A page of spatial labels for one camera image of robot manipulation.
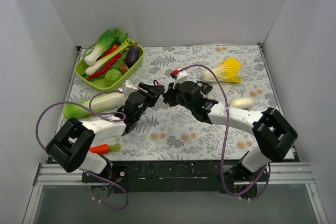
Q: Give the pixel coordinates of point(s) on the floral patterned table mat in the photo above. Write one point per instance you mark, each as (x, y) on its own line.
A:
(172, 133)

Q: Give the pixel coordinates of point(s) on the brown kiwi toy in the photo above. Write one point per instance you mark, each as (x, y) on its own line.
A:
(123, 68)

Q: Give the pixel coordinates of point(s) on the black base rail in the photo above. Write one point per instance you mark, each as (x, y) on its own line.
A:
(167, 176)

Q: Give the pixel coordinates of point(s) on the white radish toy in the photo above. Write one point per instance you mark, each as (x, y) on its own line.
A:
(242, 103)

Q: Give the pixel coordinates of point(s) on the orange black padlock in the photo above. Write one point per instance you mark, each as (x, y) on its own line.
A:
(156, 83)

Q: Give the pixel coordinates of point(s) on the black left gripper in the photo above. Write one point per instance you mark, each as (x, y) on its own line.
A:
(150, 94)

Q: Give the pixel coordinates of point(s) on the purple eggplant toy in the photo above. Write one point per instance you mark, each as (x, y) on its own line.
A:
(132, 56)

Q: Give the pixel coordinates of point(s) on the green napa cabbage toy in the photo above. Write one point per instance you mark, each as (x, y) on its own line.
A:
(101, 103)

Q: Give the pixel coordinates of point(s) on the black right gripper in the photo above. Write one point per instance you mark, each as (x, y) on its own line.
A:
(171, 96)

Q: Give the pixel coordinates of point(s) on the orange carrot toy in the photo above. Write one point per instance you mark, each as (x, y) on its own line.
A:
(105, 148)

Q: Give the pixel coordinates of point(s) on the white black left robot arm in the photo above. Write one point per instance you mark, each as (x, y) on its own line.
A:
(70, 146)

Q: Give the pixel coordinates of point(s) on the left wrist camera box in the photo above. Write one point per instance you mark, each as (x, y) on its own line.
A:
(127, 89)

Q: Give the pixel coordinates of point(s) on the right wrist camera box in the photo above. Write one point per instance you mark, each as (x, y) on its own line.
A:
(179, 76)

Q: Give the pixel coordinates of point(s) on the green round cabbage toy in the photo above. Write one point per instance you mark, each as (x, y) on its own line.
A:
(112, 76)

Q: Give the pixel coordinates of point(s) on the green bok choy toy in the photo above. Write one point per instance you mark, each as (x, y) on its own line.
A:
(104, 42)

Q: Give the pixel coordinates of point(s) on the yellow napa cabbage toy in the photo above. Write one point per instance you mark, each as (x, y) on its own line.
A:
(226, 71)

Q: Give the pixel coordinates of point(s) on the red chili pepper toy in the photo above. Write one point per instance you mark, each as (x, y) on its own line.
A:
(105, 68)

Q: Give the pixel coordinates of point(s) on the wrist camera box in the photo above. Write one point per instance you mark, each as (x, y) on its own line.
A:
(179, 76)
(127, 89)

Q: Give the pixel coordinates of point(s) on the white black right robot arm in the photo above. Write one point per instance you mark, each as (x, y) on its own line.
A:
(273, 133)

